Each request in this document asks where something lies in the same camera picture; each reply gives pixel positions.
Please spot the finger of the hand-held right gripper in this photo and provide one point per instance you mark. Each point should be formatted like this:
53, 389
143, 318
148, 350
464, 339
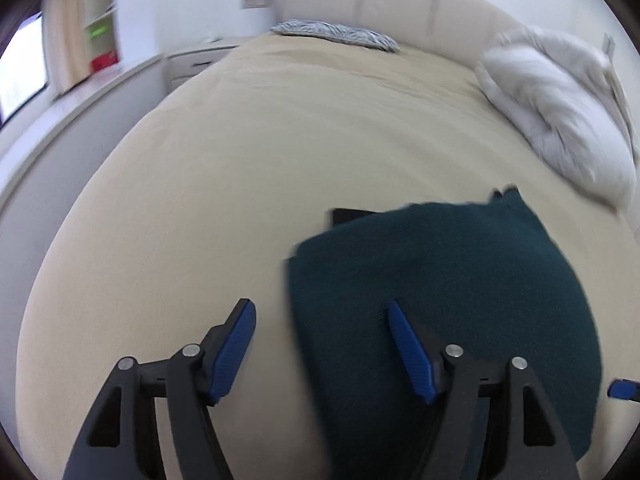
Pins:
625, 391

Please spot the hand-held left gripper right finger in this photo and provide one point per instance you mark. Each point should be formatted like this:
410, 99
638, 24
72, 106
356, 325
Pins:
415, 355

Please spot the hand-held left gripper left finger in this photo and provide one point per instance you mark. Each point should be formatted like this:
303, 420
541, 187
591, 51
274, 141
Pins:
230, 355

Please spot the dark green sweater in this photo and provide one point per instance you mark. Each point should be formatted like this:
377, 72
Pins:
450, 300

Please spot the bed with beige sheet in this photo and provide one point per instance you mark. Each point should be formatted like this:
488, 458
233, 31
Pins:
225, 185

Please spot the white window sill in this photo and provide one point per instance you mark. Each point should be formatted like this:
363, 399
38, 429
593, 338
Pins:
75, 115

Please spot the white folded duvet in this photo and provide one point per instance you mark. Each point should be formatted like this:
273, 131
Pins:
555, 105

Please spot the white nightstand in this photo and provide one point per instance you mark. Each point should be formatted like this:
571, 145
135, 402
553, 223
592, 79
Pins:
195, 62

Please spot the red storage box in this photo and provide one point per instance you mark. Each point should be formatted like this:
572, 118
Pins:
104, 62

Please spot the black white patterned pillow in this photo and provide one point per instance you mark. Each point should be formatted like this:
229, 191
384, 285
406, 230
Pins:
335, 32

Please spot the window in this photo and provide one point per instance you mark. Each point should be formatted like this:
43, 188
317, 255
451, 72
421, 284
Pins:
22, 80

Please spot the green storage box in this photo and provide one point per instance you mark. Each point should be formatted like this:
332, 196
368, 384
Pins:
100, 31

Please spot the cream padded headboard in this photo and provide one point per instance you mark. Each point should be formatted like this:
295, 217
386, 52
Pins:
400, 0

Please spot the beige curtain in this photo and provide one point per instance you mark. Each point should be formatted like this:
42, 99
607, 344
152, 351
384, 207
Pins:
65, 40

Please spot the white wardrobe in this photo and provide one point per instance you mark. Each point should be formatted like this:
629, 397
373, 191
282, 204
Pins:
607, 35

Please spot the white shelf unit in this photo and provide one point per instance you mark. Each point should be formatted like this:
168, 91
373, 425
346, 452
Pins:
102, 5

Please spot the wall switch panel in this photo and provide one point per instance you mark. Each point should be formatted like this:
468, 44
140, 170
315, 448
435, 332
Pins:
256, 2

